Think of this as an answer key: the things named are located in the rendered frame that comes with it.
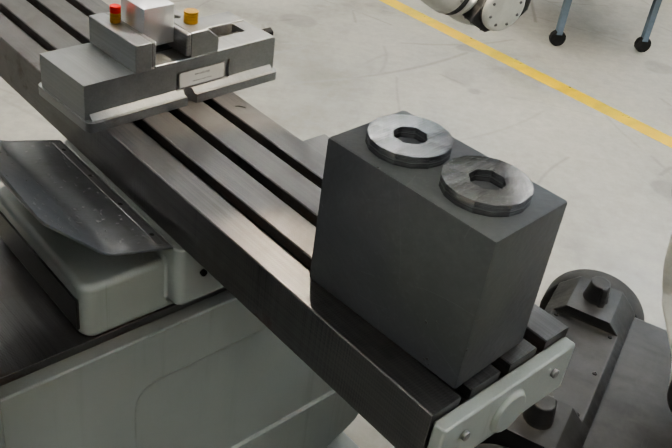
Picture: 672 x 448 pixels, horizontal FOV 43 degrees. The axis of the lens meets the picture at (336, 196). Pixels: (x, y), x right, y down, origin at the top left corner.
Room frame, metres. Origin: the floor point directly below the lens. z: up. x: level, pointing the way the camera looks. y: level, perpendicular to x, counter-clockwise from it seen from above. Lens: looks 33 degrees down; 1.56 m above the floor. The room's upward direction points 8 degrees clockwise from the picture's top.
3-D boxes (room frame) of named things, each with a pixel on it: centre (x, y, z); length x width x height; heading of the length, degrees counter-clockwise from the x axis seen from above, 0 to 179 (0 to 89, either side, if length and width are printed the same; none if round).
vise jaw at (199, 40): (1.21, 0.28, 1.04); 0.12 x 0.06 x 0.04; 49
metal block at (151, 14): (1.16, 0.31, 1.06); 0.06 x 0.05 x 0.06; 49
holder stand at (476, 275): (0.74, -0.10, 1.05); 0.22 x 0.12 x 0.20; 49
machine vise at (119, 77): (1.19, 0.29, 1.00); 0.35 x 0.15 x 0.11; 139
